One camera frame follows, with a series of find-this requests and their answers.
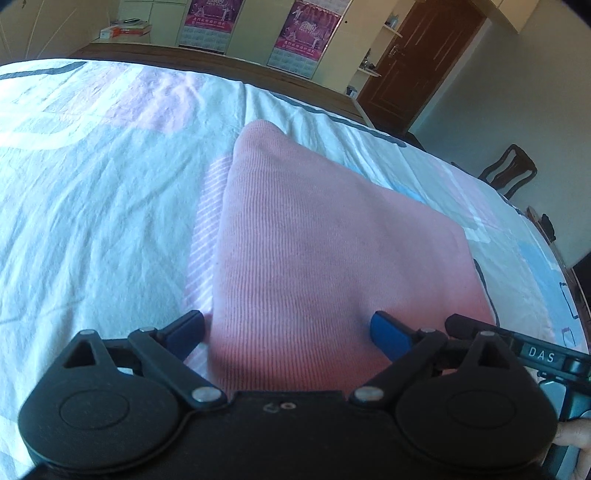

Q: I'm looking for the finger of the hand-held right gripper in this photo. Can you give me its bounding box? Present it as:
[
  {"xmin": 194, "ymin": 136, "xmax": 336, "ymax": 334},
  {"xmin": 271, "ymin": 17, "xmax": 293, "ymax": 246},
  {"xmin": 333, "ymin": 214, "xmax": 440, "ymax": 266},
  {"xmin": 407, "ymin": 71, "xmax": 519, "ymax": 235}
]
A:
[{"xmin": 444, "ymin": 313, "xmax": 509, "ymax": 343}]

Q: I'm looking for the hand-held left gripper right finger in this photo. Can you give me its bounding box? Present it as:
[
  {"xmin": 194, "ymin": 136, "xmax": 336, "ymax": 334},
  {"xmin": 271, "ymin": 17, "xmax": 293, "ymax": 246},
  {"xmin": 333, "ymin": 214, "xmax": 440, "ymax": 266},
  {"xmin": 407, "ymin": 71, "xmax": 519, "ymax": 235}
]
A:
[{"xmin": 349, "ymin": 310, "xmax": 514, "ymax": 408}]

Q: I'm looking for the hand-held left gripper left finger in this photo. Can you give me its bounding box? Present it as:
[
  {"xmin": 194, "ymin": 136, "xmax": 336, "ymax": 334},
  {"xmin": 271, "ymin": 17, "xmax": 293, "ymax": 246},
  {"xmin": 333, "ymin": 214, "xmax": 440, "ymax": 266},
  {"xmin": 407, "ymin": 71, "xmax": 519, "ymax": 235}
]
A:
[{"xmin": 61, "ymin": 310, "xmax": 228, "ymax": 408}]

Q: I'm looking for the pink knit sweater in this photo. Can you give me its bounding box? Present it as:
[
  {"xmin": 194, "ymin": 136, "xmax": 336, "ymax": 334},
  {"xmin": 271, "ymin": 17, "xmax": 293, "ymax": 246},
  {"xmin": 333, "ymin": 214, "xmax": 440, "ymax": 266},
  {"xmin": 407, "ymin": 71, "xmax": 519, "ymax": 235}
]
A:
[{"xmin": 207, "ymin": 119, "xmax": 502, "ymax": 398}]

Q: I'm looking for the person's right hand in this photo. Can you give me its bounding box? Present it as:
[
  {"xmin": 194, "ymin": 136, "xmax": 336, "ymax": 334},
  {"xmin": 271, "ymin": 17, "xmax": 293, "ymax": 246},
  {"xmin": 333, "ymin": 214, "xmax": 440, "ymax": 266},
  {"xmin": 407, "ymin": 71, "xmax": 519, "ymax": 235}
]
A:
[{"xmin": 553, "ymin": 417, "xmax": 591, "ymax": 449}]

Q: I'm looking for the black flat object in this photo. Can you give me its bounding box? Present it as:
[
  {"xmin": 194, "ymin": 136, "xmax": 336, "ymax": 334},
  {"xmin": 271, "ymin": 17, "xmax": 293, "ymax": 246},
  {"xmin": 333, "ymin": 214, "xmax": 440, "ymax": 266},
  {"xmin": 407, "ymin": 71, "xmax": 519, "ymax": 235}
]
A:
[{"xmin": 570, "ymin": 251, "xmax": 591, "ymax": 320}]

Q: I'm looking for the patterned white bed sheet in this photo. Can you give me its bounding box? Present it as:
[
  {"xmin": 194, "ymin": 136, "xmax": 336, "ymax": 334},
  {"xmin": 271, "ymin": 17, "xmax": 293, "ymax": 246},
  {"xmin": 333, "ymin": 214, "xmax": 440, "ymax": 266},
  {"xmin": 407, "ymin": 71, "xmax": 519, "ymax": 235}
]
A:
[{"xmin": 0, "ymin": 58, "xmax": 591, "ymax": 480}]

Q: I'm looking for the dark wooden chair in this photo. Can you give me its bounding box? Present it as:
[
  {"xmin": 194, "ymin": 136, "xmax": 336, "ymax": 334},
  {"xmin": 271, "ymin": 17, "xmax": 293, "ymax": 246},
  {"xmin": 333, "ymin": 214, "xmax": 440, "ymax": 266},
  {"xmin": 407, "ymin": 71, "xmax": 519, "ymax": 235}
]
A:
[{"xmin": 477, "ymin": 143, "xmax": 539, "ymax": 200}]

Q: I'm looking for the brown wooden door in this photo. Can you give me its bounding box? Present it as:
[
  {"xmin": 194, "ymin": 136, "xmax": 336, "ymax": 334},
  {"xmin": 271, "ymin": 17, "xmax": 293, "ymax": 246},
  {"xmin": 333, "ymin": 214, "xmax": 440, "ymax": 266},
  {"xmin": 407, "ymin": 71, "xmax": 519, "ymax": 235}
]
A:
[{"xmin": 355, "ymin": 0, "xmax": 488, "ymax": 136}]

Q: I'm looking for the cream corner shelf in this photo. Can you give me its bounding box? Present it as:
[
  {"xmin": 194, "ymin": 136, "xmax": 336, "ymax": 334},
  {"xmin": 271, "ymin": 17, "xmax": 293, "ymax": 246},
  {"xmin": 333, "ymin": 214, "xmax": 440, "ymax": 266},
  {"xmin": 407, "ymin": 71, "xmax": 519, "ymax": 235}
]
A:
[{"xmin": 345, "ymin": 13, "xmax": 405, "ymax": 99}]

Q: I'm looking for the orange and white box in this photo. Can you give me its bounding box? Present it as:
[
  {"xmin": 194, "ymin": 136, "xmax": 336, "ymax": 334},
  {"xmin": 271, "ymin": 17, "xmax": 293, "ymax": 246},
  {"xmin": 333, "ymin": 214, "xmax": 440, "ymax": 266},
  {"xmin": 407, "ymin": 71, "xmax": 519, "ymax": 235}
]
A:
[{"xmin": 99, "ymin": 18, "xmax": 153, "ymax": 41}]

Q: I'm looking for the cream wardrobe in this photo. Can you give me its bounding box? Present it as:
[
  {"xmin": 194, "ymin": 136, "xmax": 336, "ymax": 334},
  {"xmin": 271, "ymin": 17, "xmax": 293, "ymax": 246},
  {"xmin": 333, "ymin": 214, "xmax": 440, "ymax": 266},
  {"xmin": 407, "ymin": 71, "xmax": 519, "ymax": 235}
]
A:
[{"xmin": 117, "ymin": 0, "xmax": 403, "ymax": 95}]

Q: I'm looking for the brown wooden bed frame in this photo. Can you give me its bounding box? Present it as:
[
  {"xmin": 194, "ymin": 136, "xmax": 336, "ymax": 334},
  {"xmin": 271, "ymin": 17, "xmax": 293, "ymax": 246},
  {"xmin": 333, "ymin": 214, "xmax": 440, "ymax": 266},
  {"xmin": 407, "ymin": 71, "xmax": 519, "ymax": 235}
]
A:
[{"xmin": 68, "ymin": 39, "xmax": 376, "ymax": 126}]

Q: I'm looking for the purple wall calendar poster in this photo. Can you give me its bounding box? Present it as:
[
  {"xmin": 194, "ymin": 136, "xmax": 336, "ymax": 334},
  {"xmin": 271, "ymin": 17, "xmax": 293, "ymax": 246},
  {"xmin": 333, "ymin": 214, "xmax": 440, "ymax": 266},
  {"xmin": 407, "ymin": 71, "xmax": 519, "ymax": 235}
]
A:
[
  {"xmin": 267, "ymin": 0, "xmax": 345, "ymax": 71},
  {"xmin": 177, "ymin": 0, "xmax": 246, "ymax": 56}
]

